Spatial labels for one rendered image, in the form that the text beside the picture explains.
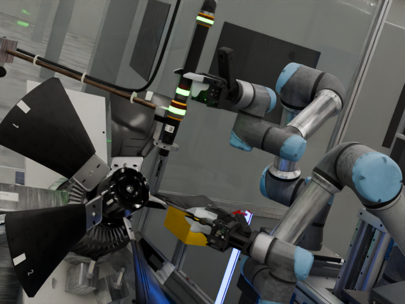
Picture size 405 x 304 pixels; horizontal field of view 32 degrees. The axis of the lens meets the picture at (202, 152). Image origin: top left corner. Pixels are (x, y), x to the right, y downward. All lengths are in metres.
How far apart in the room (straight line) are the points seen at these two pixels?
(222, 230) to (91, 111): 0.63
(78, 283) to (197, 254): 1.17
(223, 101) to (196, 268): 1.23
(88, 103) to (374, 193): 0.93
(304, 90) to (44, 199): 0.93
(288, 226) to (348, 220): 3.98
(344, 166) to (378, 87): 3.87
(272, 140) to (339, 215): 3.86
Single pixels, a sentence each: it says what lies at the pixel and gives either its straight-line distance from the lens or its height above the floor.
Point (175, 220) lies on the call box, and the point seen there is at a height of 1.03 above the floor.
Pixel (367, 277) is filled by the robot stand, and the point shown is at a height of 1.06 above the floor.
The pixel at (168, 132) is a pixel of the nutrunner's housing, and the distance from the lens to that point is 1.88.
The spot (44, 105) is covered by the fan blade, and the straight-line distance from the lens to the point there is 1.85.
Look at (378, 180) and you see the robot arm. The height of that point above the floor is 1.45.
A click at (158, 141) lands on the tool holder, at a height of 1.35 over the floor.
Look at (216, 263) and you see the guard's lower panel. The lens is 3.09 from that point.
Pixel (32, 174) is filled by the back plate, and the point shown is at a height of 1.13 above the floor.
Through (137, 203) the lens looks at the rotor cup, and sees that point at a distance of 1.84.
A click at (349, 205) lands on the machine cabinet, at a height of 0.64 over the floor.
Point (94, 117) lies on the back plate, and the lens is 2.22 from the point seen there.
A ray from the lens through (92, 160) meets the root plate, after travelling 1.86.
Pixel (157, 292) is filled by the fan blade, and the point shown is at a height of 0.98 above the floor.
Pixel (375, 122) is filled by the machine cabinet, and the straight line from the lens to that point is 5.75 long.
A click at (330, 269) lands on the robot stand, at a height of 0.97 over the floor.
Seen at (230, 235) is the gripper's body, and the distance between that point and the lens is 1.83.
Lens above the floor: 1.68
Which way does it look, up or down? 10 degrees down
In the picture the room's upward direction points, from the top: 18 degrees clockwise
